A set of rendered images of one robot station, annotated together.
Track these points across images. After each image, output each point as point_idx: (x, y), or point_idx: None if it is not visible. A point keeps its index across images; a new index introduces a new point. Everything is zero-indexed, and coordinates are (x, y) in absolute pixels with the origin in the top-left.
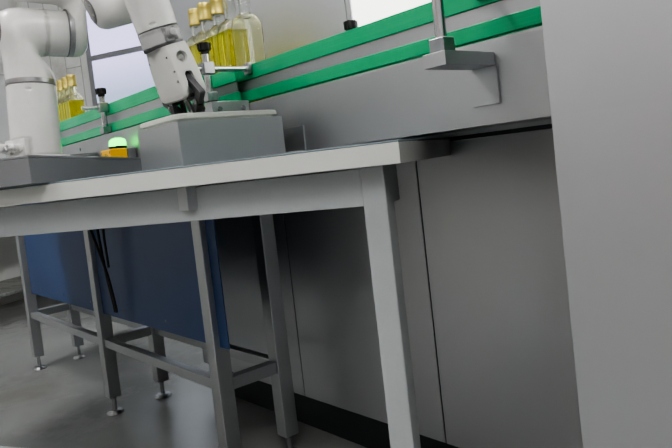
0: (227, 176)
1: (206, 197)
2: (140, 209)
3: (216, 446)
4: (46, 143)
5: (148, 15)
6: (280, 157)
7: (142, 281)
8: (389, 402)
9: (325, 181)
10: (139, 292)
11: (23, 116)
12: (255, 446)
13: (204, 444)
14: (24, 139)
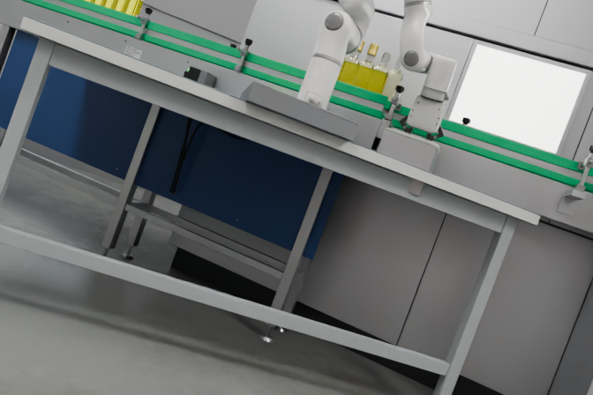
0: (458, 192)
1: (427, 192)
2: (385, 180)
3: (222, 310)
4: (326, 106)
5: (446, 85)
6: (488, 197)
7: (219, 183)
8: (469, 325)
9: (490, 213)
10: (209, 189)
11: (327, 84)
12: (250, 317)
13: (212, 307)
14: (325, 99)
